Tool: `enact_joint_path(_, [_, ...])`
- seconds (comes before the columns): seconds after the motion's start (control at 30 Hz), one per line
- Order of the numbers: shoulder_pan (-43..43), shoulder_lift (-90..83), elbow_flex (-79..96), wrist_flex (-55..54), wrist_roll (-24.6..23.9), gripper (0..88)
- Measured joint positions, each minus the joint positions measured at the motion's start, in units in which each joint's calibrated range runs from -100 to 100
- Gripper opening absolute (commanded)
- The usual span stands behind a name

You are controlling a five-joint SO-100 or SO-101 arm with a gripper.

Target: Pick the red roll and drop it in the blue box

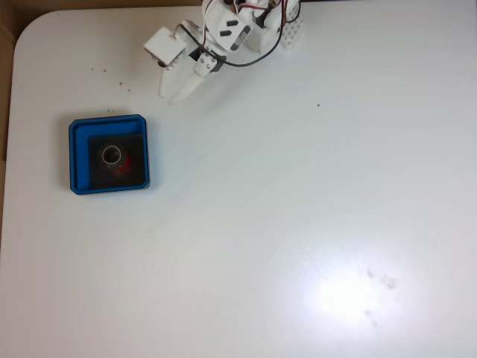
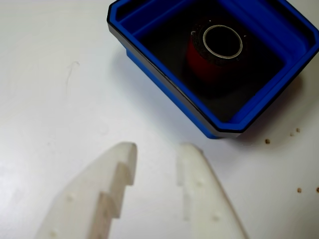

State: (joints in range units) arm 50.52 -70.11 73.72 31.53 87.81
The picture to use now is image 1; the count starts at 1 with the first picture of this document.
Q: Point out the red tape roll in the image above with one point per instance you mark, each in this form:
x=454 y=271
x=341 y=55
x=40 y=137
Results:
x=124 y=169

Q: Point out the white perforated block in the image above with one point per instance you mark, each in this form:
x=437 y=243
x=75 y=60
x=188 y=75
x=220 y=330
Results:
x=294 y=33

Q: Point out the black foam pad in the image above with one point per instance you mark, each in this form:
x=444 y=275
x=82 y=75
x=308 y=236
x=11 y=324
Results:
x=138 y=179

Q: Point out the white camera box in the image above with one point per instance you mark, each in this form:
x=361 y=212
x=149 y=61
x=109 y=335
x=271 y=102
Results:
x=164 y=44

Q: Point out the blue square box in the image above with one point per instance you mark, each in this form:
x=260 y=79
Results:
x=80 y=160

